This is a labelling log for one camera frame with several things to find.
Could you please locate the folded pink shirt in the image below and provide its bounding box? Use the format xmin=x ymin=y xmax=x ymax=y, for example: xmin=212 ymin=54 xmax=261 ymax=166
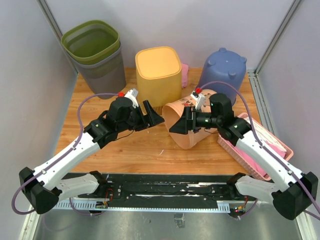
xmin=181 ymin=63 xmax=189 ymax=89

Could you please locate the green mesh waste bin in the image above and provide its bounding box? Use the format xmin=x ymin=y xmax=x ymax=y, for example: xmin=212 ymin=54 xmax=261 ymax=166
xmin=60 ymin=20 xmax=120 ymax=65

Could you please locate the white cloth in basket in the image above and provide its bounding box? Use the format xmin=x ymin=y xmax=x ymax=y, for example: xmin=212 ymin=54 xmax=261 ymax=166
xmin=252 ymin=119 xmax=287 ymax=153

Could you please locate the peach cartoon plastic bucket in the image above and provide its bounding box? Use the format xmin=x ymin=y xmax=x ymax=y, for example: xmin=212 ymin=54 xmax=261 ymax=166
xmin=162 ymin=89 xmax=218 ymax=150

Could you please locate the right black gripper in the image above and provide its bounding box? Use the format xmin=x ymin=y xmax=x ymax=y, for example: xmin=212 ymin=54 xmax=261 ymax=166
xmin=169 ymin=106 xmax=222 ymax=135

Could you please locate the grey mesh waste bin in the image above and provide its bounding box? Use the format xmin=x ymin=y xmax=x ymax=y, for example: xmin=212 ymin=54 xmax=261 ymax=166
xmin=71 ymin=47 xmax=127 ymax=94

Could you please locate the purple cable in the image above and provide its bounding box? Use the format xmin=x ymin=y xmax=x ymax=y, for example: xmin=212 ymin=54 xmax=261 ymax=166
xmin=194 ymin=80 xmax=320 ymax=222
xmin=11 ymin=91 xmax=125 ymax=216

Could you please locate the aluminium frame post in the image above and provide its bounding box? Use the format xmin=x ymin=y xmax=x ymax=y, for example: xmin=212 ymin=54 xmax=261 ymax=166
xmin=254 ymin=0 xmax=304 ymax=76
xmin=36 ymin=0 xmax=79 ymax=76

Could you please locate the left aluminium frame post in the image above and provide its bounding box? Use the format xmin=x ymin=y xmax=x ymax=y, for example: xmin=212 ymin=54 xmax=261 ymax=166
xmin=36 ymin=0 xmax=79 ymax=76

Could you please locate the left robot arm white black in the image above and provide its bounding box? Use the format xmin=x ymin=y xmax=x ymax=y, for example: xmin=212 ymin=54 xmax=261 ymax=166
xmin=19 ymin=96 xmax=165 ymax=215

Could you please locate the yellow slatted waste bin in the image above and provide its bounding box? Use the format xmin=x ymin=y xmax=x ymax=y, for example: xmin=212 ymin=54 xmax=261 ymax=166
xmin=135 ymin=46 xmax=182 ymax=115

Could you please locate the pink towel in basket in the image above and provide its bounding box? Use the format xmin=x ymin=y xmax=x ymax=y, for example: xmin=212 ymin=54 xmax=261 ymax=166
xmin=234 ymin=141 xmax=287 ymax=178

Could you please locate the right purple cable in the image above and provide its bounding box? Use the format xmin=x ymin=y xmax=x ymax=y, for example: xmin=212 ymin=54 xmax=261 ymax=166
xmin=194 ymin=80 xmax=320 ymax=222

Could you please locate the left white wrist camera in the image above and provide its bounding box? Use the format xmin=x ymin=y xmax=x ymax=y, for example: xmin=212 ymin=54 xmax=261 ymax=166
xmin=124 ymin=88 xmax=139 ymax=109

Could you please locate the pink perforated basket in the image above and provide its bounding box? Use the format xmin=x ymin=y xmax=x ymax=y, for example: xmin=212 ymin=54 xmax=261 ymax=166
xmin=217 ymin=119 xmax=294 ymax=181

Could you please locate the right aluminium frame post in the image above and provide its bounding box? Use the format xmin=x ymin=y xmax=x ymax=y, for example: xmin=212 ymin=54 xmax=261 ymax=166
xmin=254 ymin=0 xmax=304 ymax=76

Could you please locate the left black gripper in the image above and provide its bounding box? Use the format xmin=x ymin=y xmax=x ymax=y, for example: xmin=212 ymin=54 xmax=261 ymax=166
xmin=117 ymin=99 xmax=165 ymax=133

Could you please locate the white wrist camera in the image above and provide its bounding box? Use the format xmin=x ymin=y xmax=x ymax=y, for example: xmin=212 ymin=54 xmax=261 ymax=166
xmin=124 ymin=88 xmax=139 ymax=109
xmin=190 ymin=89 xmax=206 ymax=111

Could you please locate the large blue plastic bucket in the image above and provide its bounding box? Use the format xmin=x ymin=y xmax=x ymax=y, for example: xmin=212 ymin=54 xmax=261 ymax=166
xmin=197 ymin=47 xmax=247 ymax=104

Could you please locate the white slotted cable duct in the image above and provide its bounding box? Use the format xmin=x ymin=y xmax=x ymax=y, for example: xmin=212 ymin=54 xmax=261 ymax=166
xmin=53 ymin=199 xmax=231 ymax=214

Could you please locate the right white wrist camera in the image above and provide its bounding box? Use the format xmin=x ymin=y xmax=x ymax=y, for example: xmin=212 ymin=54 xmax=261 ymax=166
xmin=190 ymin=89 xmax=206 ymax=111

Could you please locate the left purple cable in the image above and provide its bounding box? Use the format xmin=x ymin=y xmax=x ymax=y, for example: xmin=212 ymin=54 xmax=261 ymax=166
xmin=11 ymin=91 xmax=125 ymax=216

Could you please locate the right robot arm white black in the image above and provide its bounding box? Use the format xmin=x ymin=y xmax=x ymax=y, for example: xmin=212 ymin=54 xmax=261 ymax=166
xmin=169 ymin=93 xmax=319 ymax=220

